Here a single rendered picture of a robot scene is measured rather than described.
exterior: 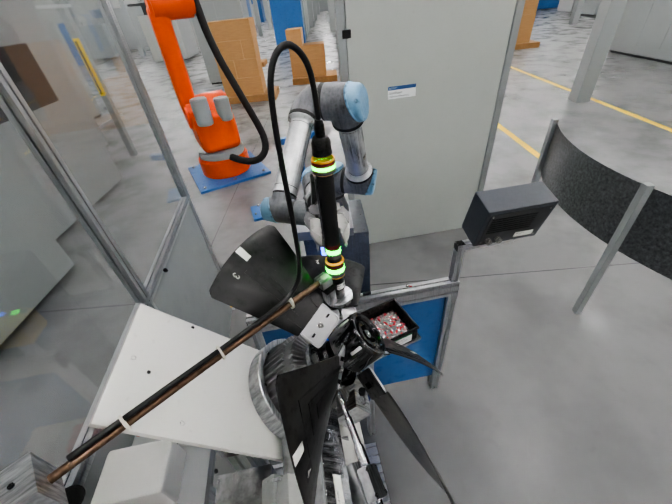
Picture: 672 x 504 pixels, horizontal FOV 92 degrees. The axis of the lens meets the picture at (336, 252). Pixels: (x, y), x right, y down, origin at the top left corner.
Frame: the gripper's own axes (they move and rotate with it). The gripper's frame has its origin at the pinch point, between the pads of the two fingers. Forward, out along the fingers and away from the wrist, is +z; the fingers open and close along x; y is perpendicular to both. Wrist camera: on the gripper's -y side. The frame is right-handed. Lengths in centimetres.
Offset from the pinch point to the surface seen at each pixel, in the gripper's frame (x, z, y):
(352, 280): -6.3, -16.8, 28.8
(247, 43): 59, -803, 25
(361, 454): 1.5, 26.7, 37.0
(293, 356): 13.0, 6.5, 27.5
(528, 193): -75, -37, 22
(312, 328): 7.4, 4.4, 21.4
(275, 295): 14.0, 1.2, 11.9
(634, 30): -860, -760, 84
